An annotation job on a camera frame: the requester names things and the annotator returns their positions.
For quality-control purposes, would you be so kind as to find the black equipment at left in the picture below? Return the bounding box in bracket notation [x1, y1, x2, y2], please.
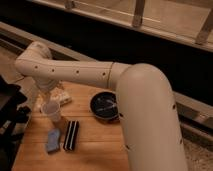
[0, 75, 27, 171]

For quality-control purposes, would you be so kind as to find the black white striped block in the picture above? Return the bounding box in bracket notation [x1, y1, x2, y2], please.
[63, 121, 79, 151]

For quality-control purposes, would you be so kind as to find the blue sponge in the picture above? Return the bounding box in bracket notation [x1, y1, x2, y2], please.
[45, 129, 60, 153]

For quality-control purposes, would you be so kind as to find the black ceramic bowl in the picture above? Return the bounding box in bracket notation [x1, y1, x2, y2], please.
[90, 92, 118, 120]

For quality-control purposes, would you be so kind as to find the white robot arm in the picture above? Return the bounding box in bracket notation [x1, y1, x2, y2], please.
[15, 41, 188, 171]

